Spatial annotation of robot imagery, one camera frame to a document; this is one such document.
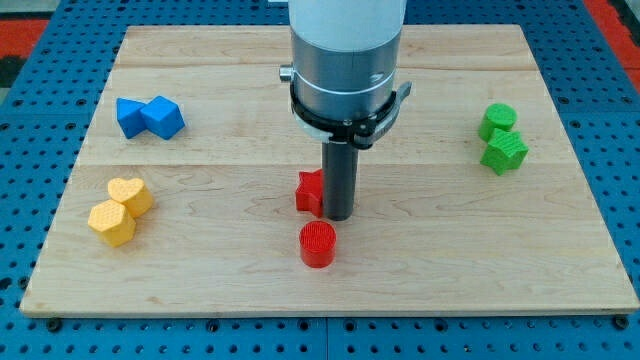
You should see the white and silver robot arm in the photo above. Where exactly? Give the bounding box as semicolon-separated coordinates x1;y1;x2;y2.
288;0;406;120

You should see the red star block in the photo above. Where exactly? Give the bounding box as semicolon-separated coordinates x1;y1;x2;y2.
295;169;324;218

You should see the green star block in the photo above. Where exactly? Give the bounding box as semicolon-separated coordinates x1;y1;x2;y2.
480;128;529;176

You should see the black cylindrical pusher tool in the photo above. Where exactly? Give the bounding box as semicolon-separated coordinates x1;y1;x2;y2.
322;143;358;221

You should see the red cylinder block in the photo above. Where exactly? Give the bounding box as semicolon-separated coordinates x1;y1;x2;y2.
299;221;337;268

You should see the light wooden board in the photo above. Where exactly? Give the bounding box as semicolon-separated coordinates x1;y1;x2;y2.
21;25;639;318

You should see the blue cube block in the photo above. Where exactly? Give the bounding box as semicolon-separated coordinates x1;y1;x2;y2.
140;96;185;140

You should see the yellow heart block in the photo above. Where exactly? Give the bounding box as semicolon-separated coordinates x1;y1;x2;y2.
107;178;154;218

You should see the green cylinder block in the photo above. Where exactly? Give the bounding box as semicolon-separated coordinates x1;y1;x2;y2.
478;103;518;142

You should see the blue triangle block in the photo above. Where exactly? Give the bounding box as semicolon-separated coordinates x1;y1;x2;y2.
116;98;147;139

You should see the yellow hexagon block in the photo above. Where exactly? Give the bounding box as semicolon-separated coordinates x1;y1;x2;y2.
88;199;136;247

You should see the black tool clamp ring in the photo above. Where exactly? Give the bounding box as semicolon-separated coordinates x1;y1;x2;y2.
288;80;414;151

